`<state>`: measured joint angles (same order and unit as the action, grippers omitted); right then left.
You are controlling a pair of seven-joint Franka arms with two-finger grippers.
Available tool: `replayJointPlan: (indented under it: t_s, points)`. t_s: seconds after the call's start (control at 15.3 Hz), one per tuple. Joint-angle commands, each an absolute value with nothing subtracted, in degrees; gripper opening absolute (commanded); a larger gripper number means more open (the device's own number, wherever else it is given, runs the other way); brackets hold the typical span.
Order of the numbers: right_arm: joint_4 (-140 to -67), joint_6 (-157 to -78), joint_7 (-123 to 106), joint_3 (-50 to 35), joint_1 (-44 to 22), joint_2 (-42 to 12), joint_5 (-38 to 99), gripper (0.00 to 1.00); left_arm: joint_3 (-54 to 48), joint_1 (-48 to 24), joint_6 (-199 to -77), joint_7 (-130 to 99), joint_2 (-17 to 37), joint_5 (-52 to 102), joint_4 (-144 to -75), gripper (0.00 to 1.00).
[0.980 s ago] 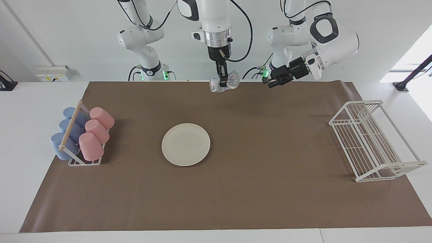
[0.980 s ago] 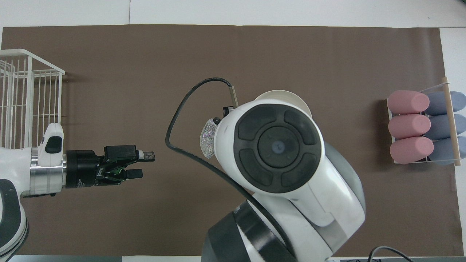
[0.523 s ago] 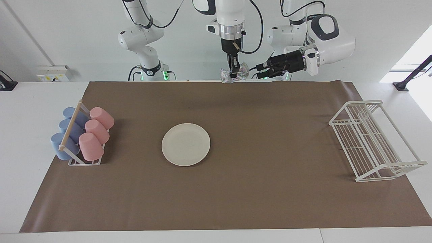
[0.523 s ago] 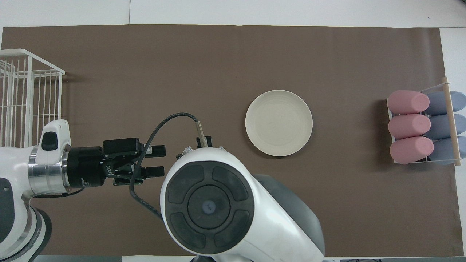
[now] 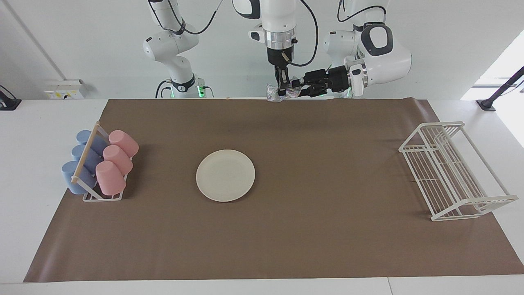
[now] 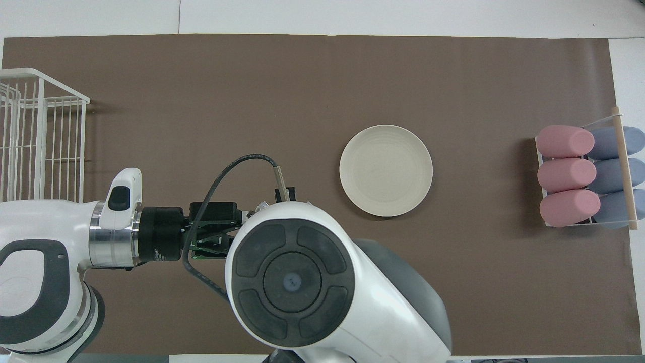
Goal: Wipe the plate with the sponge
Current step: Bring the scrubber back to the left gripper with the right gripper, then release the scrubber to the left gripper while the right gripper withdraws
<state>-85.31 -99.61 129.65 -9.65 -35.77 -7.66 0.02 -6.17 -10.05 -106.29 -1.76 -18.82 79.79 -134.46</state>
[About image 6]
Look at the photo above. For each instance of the brown table mat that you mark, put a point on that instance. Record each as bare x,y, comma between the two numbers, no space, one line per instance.
282,101

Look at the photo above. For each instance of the pink plastic cup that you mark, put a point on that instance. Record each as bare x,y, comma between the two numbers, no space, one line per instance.
564,141
569,208
567,175

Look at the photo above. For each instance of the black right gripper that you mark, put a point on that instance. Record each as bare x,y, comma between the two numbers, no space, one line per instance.
293,193

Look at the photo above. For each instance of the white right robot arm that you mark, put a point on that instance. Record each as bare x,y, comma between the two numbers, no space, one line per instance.
352,282

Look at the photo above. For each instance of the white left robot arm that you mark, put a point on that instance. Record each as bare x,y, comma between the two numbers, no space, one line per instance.
45,232

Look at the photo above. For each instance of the cream round plate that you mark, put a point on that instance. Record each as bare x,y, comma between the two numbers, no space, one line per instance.
385,171

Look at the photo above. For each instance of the blue plastic cup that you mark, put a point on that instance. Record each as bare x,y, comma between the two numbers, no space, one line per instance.
612,209
609,175
607,143

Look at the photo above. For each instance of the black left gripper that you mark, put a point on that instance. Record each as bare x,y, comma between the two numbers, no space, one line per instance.
161,234

